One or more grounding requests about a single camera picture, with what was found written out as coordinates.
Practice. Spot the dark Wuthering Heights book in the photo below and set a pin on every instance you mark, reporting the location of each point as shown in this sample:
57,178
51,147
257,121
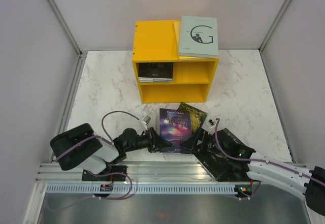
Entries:
156,71

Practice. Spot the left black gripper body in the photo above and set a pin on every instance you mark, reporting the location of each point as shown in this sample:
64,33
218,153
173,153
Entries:
142,140

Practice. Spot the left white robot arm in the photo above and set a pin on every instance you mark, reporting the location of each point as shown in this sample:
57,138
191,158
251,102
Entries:
81,148

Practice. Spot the purple Robinson Crusoe book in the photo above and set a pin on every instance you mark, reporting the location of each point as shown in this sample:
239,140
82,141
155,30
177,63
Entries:
175,127

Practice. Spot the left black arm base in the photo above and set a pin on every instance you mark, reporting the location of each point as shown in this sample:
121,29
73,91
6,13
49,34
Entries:
103,175

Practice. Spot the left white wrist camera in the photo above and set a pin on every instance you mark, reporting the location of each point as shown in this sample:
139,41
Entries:
145,121

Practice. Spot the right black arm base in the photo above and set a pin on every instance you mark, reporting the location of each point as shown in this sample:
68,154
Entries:
234,175

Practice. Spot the teal Jules Verne book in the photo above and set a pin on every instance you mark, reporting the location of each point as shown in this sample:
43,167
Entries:
155,78

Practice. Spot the black Moon and Sixpence book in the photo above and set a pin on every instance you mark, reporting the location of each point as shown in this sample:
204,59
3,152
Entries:
234,147

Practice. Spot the slotted white cable duct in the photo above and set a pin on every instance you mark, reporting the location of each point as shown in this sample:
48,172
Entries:
223,189

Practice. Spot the aluminium front rail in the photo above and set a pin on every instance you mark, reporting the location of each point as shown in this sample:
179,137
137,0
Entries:
141,172

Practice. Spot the light blue O S book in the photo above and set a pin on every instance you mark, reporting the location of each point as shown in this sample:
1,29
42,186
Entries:
155,80

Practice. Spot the green forest cover book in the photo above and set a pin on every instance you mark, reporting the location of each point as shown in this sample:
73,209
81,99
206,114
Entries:
197,116

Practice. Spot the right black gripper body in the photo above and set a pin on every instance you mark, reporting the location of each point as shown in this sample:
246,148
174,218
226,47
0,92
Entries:
207,145

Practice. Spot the yellow wooden shelf box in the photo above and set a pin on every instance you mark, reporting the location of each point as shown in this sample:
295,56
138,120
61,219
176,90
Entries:
155,42

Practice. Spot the yellow L book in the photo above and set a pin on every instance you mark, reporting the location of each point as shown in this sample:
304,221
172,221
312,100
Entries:
177,26

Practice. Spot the grey G book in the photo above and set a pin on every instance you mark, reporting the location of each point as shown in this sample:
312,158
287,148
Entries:
198,37

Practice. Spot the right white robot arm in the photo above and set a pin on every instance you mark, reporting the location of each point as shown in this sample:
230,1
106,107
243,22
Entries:
306,184

